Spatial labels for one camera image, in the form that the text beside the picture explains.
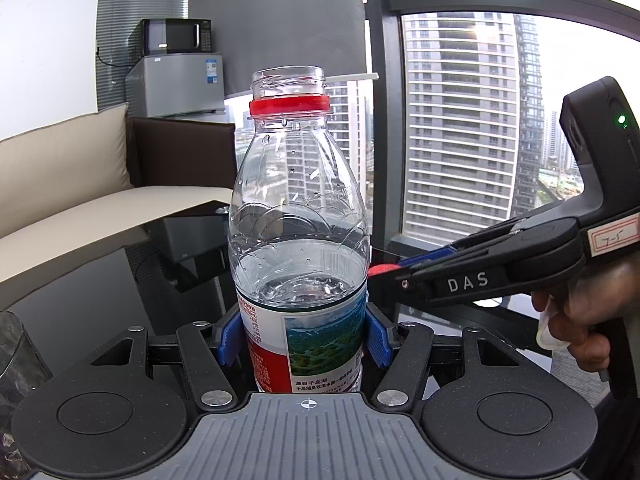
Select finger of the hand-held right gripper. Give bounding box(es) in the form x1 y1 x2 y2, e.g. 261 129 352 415
397 217 533 271
367 252 521 311

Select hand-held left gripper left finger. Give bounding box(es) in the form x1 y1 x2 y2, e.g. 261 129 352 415
90 306 247 411

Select clear drinking glass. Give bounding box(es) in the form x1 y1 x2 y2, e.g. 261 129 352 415
0 310 55 463

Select black window frame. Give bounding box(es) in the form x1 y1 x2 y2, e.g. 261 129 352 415
363 0 640 261

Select beige sofa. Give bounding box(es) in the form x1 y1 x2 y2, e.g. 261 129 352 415
0 102 237 312

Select black microwave oven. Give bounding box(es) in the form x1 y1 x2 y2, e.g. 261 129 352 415
138 18 214 57

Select person's right hand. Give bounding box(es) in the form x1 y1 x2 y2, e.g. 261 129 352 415
530 264 640 376

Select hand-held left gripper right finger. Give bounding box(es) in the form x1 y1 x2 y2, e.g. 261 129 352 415
364 302 522 411

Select clear plastic water bottle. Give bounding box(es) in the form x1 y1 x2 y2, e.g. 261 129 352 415
227 66 371 395

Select high-rise building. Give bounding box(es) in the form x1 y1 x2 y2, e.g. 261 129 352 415
402 10 546 237

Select small silver fridge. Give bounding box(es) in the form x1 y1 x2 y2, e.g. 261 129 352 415
124 52 227 120

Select grey roller blind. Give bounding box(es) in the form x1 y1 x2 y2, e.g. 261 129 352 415
187 0 369 102

